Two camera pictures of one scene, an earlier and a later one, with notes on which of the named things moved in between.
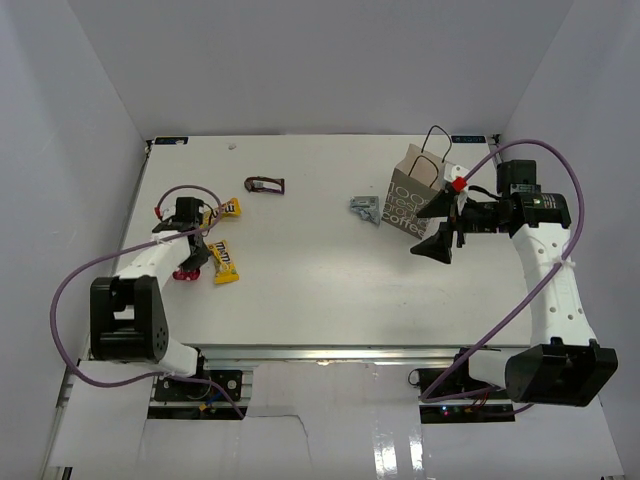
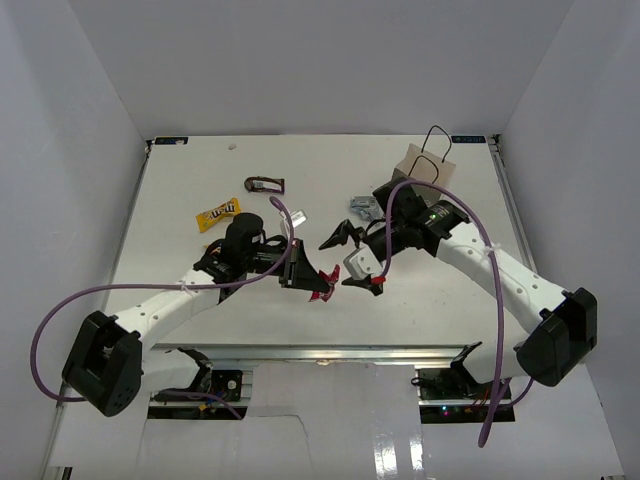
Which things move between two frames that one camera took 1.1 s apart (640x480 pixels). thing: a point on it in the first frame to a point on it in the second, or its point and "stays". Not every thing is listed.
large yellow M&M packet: (230, 208) stays
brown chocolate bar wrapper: (265, 184) stays
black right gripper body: (481, 217) to (398, 241)
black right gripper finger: (436, 246) to (341, 233)
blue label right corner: (468, 139) stays
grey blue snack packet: (368, 207) stays
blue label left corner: (171, 140) stays
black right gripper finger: (440, 206) to (366, 283)
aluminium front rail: (309, 355) stays
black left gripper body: (199, 255) to (265, 258)
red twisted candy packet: (178, 274) to (331, 281)
